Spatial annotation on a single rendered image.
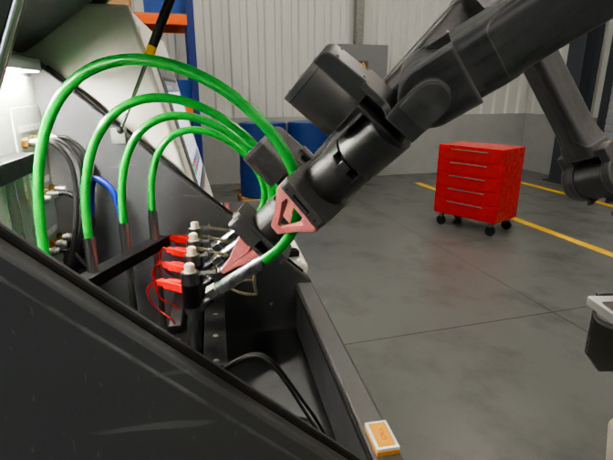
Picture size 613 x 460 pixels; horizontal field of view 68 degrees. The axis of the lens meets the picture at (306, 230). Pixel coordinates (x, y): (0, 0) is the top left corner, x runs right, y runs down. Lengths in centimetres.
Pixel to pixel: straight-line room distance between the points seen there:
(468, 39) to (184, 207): 74
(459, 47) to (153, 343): 35
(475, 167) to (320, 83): 441
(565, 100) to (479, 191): 393
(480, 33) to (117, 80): 78
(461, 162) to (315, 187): 442
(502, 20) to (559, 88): 51
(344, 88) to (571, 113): 56
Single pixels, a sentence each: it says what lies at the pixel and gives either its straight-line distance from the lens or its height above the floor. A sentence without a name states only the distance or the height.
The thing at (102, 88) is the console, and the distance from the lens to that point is 105.
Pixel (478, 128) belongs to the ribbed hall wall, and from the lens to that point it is 883.
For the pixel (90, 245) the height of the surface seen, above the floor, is 115.
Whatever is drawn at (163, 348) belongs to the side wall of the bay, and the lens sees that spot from 39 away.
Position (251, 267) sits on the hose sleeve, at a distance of 60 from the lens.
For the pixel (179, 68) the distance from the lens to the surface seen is 59.
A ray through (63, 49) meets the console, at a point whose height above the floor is 146.
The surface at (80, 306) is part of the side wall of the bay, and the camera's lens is 38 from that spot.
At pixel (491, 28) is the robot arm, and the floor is 143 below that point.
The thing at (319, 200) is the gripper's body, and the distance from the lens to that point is 50.
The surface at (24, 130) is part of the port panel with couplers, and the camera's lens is 95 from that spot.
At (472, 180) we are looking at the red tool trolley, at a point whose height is 54.
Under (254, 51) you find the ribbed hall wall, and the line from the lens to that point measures 724.
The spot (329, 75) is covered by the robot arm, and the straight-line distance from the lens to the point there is 45.
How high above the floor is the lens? 139
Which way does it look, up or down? 17 degrees down
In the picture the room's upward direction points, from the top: straight up
